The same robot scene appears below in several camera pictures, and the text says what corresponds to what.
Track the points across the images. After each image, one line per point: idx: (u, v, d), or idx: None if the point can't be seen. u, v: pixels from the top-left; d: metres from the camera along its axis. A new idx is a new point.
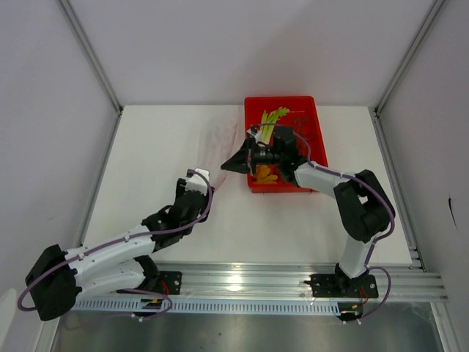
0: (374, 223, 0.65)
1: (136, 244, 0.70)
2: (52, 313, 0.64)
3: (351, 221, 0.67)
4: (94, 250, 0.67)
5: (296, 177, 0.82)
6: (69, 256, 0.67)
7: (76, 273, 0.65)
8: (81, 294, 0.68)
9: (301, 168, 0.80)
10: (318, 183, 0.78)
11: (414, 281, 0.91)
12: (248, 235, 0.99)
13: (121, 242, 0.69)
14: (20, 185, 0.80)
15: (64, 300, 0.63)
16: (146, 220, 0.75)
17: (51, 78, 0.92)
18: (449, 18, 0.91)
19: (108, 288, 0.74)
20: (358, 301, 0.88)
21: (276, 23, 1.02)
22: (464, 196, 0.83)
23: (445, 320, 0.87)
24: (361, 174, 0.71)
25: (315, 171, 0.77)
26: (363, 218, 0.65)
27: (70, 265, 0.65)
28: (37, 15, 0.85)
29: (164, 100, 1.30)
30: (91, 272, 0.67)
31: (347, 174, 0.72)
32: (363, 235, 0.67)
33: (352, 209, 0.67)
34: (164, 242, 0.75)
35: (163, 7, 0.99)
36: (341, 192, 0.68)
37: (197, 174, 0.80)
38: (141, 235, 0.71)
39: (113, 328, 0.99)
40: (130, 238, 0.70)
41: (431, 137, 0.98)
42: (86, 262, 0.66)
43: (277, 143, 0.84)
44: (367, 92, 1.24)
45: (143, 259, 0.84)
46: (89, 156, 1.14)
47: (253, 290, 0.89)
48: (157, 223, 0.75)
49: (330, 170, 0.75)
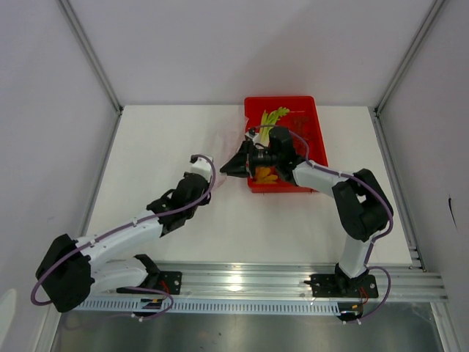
0: (372, 222, 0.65)
1: (145, 228, 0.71)
2: (67, 302, 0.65)
3: (350, 221, 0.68)
4: (105, 235, 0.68)
5: (294, 175, 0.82)
6: (80, 243, 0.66)
7: (89, 259, 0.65)
8: (94, 287, 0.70)
9: (300, 166, 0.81)
10: (316, 182, 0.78)
11: (415, 281, 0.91)
12: (247, 237, 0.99)
13: (130, 226, 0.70)
14: (19, 185, 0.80)
15: (79, 290, 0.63)
16: (150, 204, 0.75)
17: (50, 77, 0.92)
18: (450, 18, 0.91)
19: (113, 284, 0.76)
20: (358, 301, 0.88)
21: (277, 23, 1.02)
22: (464, 196, 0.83)
23: (445, 320, 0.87)
24: (360, 173, 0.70)
25: (314, 170, 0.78)
26: (361, 217, 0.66)
27: (83, 252, 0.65)
28: (37, 15, 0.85)
29: (164, 100, 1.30)
30: (102, 258, 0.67)
31: (346, 173, 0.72)
32: (361, 233, 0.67)
33: (350, 208, 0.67)
34: (171, 224, 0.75)
35: (163, 7, 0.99)
36: (339, 192, 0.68)
37: (201, 158, 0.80)
38: (149, 218, 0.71)
39: (112, 330, 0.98)
40: (138, 222, 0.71)
41: (431, 136, 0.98)
42: (98, 248, 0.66)
43: (274, 143, 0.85)
44: (367, 92, 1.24)
45: (143, 259, 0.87)
46: (89, 156, 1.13)
47: (253, 290, 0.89)
48: (162, 207, 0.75)
49: (329, 169, 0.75)
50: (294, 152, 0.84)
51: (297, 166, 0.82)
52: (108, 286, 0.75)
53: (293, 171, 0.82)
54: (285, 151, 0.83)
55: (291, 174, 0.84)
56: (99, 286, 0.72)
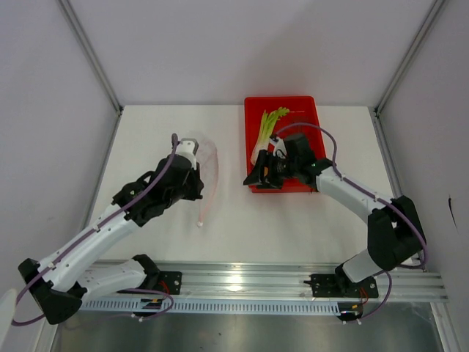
0: (404, 254, 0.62)
1: (110, 230, 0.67)
2: (63, 316, 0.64)
3: (379, 251, 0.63)
4: (66, 253, 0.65)
5: (317, 184, 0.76)
6: (42, 268, 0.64)
7: (53, 284, 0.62)
8: (88, 294, 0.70)
9: (325, 174, 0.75)
10: (344, 196, 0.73)
11: (414, 281, 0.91)
12: (247, 237, 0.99)
13: (92, 234, 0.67)
14: (20, 185, 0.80)
15: (64, 301, 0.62)
16: (116, 196, 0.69)
17: (50, 77, 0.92)
18: (449, 19, 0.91)
19: (111, 287, 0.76)
20: (358, 301, 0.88)
21: (277, 23, 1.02)
22: (464, 196, 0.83)
23: (445, 320, 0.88)
24: (398, 201, 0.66)
25: (344, 186, 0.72)
26: (393, 250, 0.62)
27: (45, 278, 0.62)
28: (37, 14, 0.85)
29: (164, 100, 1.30)
30: (69, 278, 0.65)
31: (382, 199, 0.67)
32: (390, 266, 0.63)
33: (381, 240, 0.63)
34: (145, 213, 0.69)
35: (163, 8, 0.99)
36: (375, 221, 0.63)
37: (183, 142, 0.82)
38: (111, 219, 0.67)
39: (111, 331, 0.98)
40: (100, 227, 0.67)
41: (431, 136, 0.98)
42: (60, 270, 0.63)
43: (290, 150, 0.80)
44: (367, 93, 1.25)
45: (143, 259, 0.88)
46: (89, 156, 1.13)
47: (253, 290, 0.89)
48: (130, 194, 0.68)
49: (364, 190, 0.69)
50: (313, 155, 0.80)
51: (320, 171, 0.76)
52: (105, 291, 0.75)
53: (316, 176, 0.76)
54: (302, 154, 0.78)
55: (311, 176, 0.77)
56: (95, 292, 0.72)
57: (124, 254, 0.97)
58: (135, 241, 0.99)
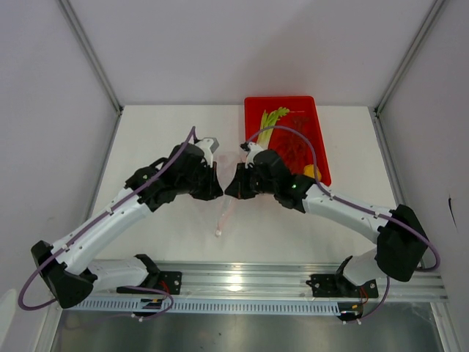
0: (415, 262, 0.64)
1: (123, 213, 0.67)
2: (74, 301, 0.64)
3: (393, 267, 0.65)
4: (79, 235, 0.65)
5: (305, 207, 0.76)
6: (56, 250, 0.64)
7: (66, 266, 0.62)
8: (97, 282, 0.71)
9: (312, 196, 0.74)
10: (341, 218, 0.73)
11: (412, 281, 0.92)
12: (247, 238, 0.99)
13: (105, 217, 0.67)
14: (20, 185, 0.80)
15: (77, 283, 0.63)
16: (129, 181, 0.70)
17: (50, 77, 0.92)
18: (449, 19, 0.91)
19: (116, 281, 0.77)
20: (358, 301, 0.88)
21: (277, 23, 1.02)
22: (464, 196, 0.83)
23: (445, 320, 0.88)
24: (398, 211, 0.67)
25: (341, 206, 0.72)
26: (408, 264, 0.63)
27: (58, 259, 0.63)
28: (37, 15, 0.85)
29: (164, 100, 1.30)
30: (81, 260, 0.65)
31: (383, 214, 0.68)
32: (404, 276, 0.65)
33: (393, 258, 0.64)
34: (158, 197, 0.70)
35: (163, 8, 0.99)
36: (385, 242, 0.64)
37: (209, 138, 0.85)
38: (124, 202, 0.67)
39: (111, 331, 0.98)
40: (113, 210, 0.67)
41: (431, 136, 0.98)
42: (74, 252, 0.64)
43: (261, 171, 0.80)
44: (367, 93, 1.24)
45: (144, 258, 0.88)
46: (89, 156, 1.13)
47: (254, 290, 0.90)
48: (143, 179, 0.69)
49: (363, 207, 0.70)
50: (289, 174, 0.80)
51: (305, 193, 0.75)
52: (108, 284, 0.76)
53: (301, 199, 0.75)
54: (278, 174, 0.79)
55: (296, 199, 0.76)
56: (102, 282, 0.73)
57: (124, 254, 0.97)
58: (136, 240, 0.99)
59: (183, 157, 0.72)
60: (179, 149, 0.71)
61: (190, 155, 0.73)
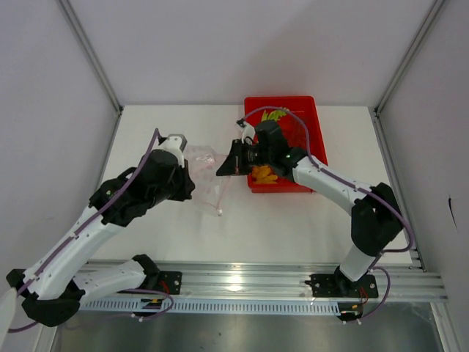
0: (387, 237, 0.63)
1: (88, 237, 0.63)
2: (62, 317, 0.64)
3: (362, 237, 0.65)
4: (47, 263, 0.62)
5: (294, 176, 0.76)
6: (27, 279, 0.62)
7: (37, 295, 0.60)
8: (86, 295, 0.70)
9: (303, 166, 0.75)
10: (325, 188, 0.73)
11: (412, 281, 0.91)
12: (247, 238, 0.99)
13: (70, 242, 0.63)
14: (20, 185, 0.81)
15: (56, 306, 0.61)
16: (92, 199, 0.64)
17: (50, 77, 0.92)
18: (449, 19, 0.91)
19: (111, 288, 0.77)
20: (358, 301, 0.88)
21: (276, 23, 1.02)
22: (464, 196, 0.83)
23: (445, 320, 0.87)
24: (377, 188, 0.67)
25: (323, 175, 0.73)
26: (377, 236, 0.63)
27: (30, 289, 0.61)
28: (37, 15, 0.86)
29: (164, 100, 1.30)
30: (54, 287, 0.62)
31: (363, 188, 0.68)
32: (374, 249, 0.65)
33: (365, 229, 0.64)
34: (124, 213, 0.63)
35: (163, 8, 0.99)
36: (359, 212, 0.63)
37: (176, 138, 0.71)
38: (88, 224, 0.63)
39: (111, 331, 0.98)
40: (77, 235, 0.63)
41: (431, 136, 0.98)
42: (43, 281, 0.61)
43: (260, 138, 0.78)
44: (367, 93, 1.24)
45: (143, 259, 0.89)
46: (89, 156, 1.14)
47: (253, 290, 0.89)
48: (106, 195, 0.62)
49: (344, 180, 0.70)
50: (285, 144, 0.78)
51: (296, 162, 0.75)
52: (103, 292, 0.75)
53: (292, 169, 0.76)
54: (274, 143, 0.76)
55: (288, 168, 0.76)
56: (95, 292, 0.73)
57: (124, 254, 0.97)
58: (136, 241, 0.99)
59: (152, 165, 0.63)
60: (144, 158, 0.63)
61: (161, 165, 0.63)
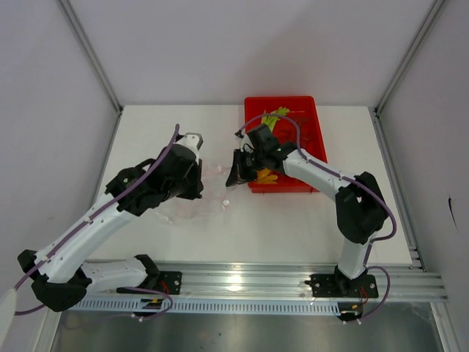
0: (371, 224, 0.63)
1: (102, 222, 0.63)
2: (67, 303, 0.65)
3: (347, 225, 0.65)
4: (59, 246, 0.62)
5: (285, 169, 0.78)
6: (38, 260, 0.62)
7: (47, 278, 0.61)
8: (92, 285, 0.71)
9: (292, 158, 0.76)
10: (313, 180, 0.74)
11: (412, 281, 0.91)
12: (247, 238, 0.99)
13: (85, 226, 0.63)
14: (19, 185, 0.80)
15: (64, 292, 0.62)
16: (108, 186, 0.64)
17: (50, 77, 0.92)
18: (449, 19, 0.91)
19: (113, 282, 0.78)
20: (358, 301, 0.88)
21: (276, 23, 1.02)
22: (464, 196, 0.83)
23: (445, 320, 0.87)
24: (361, 177, 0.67)
25: (309, 165, 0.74)
26: (360, 222, 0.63)
27: (41, 271, 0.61)
28: (37, 15, 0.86)
29: (163, 100, 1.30)
30: (64, 270, 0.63)
31: (347, 176, 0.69)
32: (359, 237, 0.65)
33: (349, 216, 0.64)
34: (141, 202, 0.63)
35: (163, 8, 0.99)
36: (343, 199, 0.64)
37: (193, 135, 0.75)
38: (103, 210, 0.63)
39: (111, 331, 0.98)
40: (92, 219, 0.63)
41: (431, 136, 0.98)
42: (55, 263, 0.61)
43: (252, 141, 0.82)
44: (367, 92, 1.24)
45: (144, 259, 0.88)
46: (89, 156, 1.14)
47: (253, 290, 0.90)
48: (123, 183, 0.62)
49: (329, 169, 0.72)
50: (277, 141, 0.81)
51: (286, 155, 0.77)
52: (105, 286, 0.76)
53: (282, 161, 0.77)
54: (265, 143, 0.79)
55: (278, 160, 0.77)
56: (98, 284, 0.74)
57: (124, 254, 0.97)
58: (136, 240, 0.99)
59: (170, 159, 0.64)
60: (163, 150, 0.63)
61: (181, 158, 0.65)
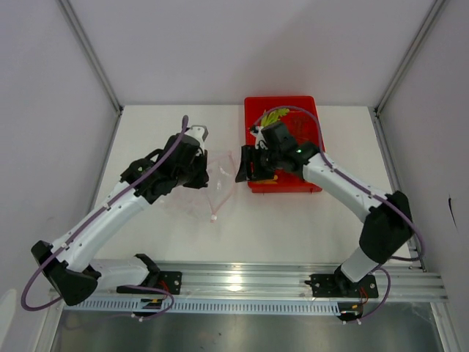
0: (397, 246, 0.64)
1: (120, 207, 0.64)
2: (80, 297, 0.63)
3: (371, 243, 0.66)
4: (78, 232, 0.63)
5: (305, 173, 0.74)
6: (55, 249, 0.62)
7: (67, 265, 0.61)
8: (101, 279, 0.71)
9: (315, 164, 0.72)
10: (335, 191, 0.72)
11: (412, 281, 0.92)
12: (247, 238, 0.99)
13: (102, 213, 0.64)
14: (19, 185, 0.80)
15: (79, 281, 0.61)
16: (124, 174, 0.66)
17: (50, 77, 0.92)
18: (449, 19, 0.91)
19: (119, 279, 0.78)
20: (358, 301, 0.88)
21: (277, 23, 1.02)
22: (464, 196, 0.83)
23: (445, 320, 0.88)
24: (392, 196, 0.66)
25: (334, 175, 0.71)
26: (387, 246, 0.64)
27: (59, 258, 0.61)
28: (37, 15, 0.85)
29: (163, 100, 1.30)
30: (83, 257, 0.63)
31: (378, 196, 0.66)
32: (383, 257, 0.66)
33: (377, 238, 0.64)
34: (155, 188, 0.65)
35: (163, 8, 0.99)
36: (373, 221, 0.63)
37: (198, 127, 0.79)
38: (119, 196, 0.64)
39: (111, 331, 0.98)
40: (110, 205, 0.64)
41: (431, 136, 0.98)
42: (74, 249, 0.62)
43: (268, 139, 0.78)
44: (367, 92, 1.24)
45: (144, 258, 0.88)
46: (89, 156, 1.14)
47: (253, 290, 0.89)
48: (138, 171, 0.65)
49: (360, 185, 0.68)
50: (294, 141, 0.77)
51: (308, 159, 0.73)
52: (111, 282, 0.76)
53: (303, 164, 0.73)
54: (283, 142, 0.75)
55: (298, 163, 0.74)
56: (106, 279, 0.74)
57: (124, 254, 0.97)
58: (136, 240, 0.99)
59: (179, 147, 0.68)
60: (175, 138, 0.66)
61: (187, 144, 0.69)
